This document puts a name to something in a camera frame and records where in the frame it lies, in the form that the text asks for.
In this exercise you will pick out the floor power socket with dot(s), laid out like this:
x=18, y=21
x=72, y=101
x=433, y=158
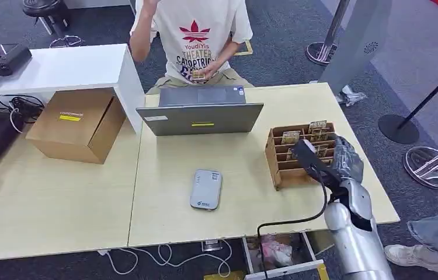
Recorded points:
x=211, y=245

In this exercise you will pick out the yellow floor tape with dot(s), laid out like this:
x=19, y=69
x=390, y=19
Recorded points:
x=223, y=276

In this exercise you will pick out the black stanchion post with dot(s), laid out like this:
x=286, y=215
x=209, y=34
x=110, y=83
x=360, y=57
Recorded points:
x=399, y=129

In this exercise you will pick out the wooden card box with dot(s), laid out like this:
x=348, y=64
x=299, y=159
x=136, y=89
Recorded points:
x=286, y=174

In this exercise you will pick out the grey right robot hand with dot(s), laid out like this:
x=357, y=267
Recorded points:
x=348, y=160

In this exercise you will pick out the white side table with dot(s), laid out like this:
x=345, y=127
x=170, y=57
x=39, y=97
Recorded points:
x=68, y=67

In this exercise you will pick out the chrome stanchion post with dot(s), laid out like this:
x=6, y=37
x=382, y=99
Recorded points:
x=325, y=48
x=431, y=168

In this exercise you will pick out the grey router device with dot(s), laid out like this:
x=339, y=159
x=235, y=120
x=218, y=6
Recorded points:
x=206, y=190

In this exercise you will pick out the brown cardboard box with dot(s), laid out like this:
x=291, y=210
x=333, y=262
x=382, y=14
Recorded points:
x=72, y=127

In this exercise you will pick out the pink plastic bag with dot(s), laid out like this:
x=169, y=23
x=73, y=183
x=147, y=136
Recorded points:
x=277, y=251

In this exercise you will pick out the printed card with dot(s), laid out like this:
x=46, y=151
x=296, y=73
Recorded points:
x=317, y=126
x=291, y=137
x=320, y=137
x=290, y=155
x=198, y=75
x=322, y=151

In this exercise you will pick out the crumpled white wrapper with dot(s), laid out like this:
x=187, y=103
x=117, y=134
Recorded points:
x=350, y=96

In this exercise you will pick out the white open bin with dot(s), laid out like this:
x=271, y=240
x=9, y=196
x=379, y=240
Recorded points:
x=281, y=270

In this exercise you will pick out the grey standing panel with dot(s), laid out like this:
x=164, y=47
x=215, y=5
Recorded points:
x=358, y=38

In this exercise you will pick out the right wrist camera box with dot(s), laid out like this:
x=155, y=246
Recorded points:
x=313, y=162

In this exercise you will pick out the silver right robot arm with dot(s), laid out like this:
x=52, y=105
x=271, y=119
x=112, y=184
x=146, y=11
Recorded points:
x=354, y=235

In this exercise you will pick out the black stool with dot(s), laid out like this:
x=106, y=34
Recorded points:
x=45, y=9

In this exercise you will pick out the grey laptop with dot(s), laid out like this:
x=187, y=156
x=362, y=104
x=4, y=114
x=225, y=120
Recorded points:
x=203, y=118

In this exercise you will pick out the black device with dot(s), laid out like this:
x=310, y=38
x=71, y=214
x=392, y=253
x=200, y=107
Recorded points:
x=8, y=60

